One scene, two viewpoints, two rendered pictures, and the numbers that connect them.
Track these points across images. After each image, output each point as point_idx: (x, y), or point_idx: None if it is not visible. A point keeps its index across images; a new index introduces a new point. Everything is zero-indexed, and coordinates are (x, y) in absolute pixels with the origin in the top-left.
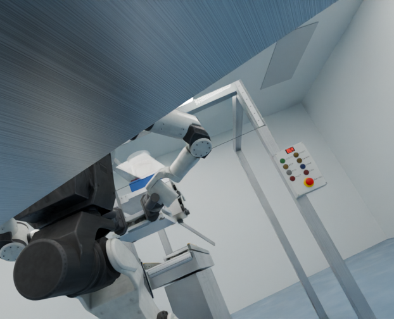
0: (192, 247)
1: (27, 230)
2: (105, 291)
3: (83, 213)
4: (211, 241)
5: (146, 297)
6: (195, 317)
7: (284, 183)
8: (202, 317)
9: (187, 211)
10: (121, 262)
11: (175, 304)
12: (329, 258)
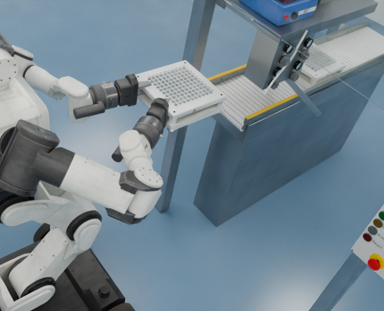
0: (258, 118)
1: (28, 63)
2: None
3: None
4: (317, 110)
5: (65, 210)
6: (226, 152)
7: None
8: (230, 159)
9: (292, 78)
10: (11, 225)
11: (219, 126)
12: (323, 291)
